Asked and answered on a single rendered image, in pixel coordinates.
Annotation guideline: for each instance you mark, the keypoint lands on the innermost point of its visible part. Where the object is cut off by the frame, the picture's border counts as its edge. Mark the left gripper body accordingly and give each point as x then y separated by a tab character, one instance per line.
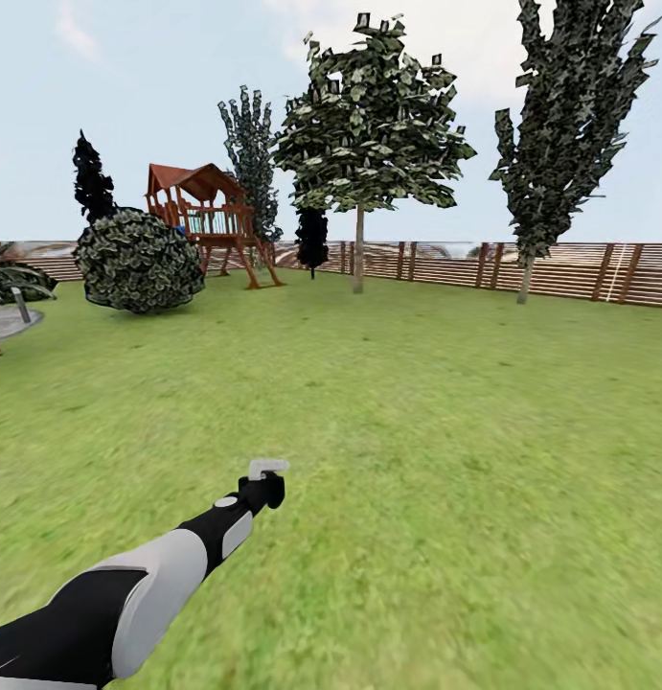
270	490

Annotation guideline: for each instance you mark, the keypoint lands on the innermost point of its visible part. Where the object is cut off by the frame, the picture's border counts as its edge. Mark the tree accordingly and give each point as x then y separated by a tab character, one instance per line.
92	187
253	170
581	86
383	136
312	250

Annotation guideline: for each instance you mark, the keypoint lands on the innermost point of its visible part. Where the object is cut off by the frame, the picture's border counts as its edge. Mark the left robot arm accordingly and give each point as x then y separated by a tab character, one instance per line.
103	624

